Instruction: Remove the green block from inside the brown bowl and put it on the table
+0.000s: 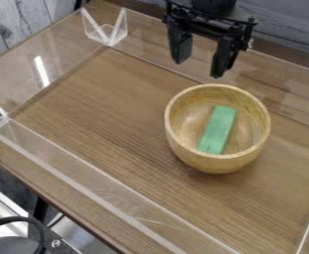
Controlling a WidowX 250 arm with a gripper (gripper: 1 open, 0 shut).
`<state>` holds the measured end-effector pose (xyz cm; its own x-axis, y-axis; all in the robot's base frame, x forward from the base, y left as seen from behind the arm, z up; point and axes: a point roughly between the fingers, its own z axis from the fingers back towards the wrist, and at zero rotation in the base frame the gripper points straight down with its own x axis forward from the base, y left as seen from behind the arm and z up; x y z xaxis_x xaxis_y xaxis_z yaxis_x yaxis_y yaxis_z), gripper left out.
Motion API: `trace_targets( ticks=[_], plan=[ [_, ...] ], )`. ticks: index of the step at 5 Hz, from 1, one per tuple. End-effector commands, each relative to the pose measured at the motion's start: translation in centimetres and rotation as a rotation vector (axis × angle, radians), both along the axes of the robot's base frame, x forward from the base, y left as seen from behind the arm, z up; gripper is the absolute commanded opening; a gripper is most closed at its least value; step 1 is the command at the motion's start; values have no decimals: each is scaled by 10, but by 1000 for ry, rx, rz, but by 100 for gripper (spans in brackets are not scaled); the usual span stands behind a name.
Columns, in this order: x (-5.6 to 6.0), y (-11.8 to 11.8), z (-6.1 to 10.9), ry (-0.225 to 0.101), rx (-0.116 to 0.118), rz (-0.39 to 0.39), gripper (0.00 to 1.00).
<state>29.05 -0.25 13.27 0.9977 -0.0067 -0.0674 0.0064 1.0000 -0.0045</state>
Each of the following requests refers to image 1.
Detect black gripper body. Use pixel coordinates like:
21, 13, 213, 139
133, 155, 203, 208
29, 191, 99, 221
163, 0, 257, 51

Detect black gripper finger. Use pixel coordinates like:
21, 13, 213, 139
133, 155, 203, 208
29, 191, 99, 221
210, 36, 240, 78
167, 17, 193, 64

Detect green rectangular block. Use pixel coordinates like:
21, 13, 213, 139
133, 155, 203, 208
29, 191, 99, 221
197, 105, 237, 155

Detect light wooden bowl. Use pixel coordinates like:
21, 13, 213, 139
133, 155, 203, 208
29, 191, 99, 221
165, 83, 270, 174

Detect clear acrylic tray wall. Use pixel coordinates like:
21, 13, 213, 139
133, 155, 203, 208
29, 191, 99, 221
0, 0, 309, 254

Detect clear acrylic corner bracket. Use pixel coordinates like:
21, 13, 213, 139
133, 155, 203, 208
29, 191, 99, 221
80, 8, 127, 47

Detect black metal bracket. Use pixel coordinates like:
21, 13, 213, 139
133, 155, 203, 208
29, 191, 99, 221
29, 197, 82, 254

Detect black cable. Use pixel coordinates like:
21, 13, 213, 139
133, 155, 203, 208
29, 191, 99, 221
0, 215, 48, 254

